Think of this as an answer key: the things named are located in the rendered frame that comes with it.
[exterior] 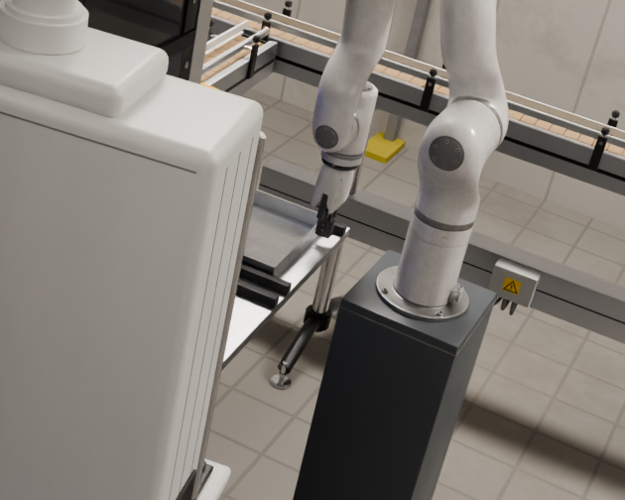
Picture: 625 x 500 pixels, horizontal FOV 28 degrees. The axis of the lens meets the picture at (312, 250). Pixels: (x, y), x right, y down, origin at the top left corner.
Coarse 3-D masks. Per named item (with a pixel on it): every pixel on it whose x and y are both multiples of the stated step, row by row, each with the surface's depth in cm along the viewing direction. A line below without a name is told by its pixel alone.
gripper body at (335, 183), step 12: (324, 168) 242; (336, 168) 241; (348, 168) 242; (324, 180) 242; (336, 180) 242; (348, 180) 246; (324, 192) 243; (336, 192) 243; (348, 192) 251; (312, 204) 245; (336, 204) 246
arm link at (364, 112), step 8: (368, 88) 236; (376, 88) 237; (360, 96) 233; (368, 96) 234; (376, 96) 236; (360, 104) 234; (368, 104) 235; (360, 112) 235; (368, 112) 236; (360, 120) 235; (368, 120) 237; (360, 128) 236; (368, 128) 239; (360, 136) 238; (352, 144) 238; (360, 144) 239; (336, 152) 239; (344, 152) 239; (352, 152) 239; (360, 152) 241
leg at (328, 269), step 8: (368, 136) 340; (360, 168) 345; (352, 184) 346; (352, 192) 348; (336, 248) 357; (336, 256) 358; (328, 264) 360; (336, 264) 360; (320, 272) 362; (328, 272) 361; (336, 272) 363; (320, 280) 363; (328, 280) 362; (320, 288) 364; (328, 288) 364; (320, 296) 365; (328, 296) 366; (312, 304) 368; (320, 304) 366; (328, 304) 368; (320, 312) 368
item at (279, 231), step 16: (256, 192) 262; (256, 208) 262; (272, 208) 262; (288, 208) 261; (304, 208) 259; (256, 224) 256; (272, 224) 257; (288, 224) 259; (304, 224) 260; (256, 240) 251; (272, 240) 252; (288, 240) 253; (304, 240) 249; (256, 256) 245; (272, 256) 246; (288, 256) 242; (272, 272) 237
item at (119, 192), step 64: (0, 64) 134; (64, 64) 135; (128, 64) 138; (0, 128) 136; (64, 128) 134; (128, 128) 133; (192, 128) 136; (256, 128) 144; (0, 192) 140; (64, 192) 138; (128, 192) 135; (192, 192) 133; (0, 256) 144; (64, 256) 142; (128, 256) 139; (192, 256) 137; (0, 320) 149; (64, 320) 146; (128, 320) 143; (192, 320) 143; (0, 384) 153; (64, 384) 150; (128, 384) 148; (192, 384) 153; (0, 448) 158; (64, 448) 155; (128, 448) 152; (192, 448) 165
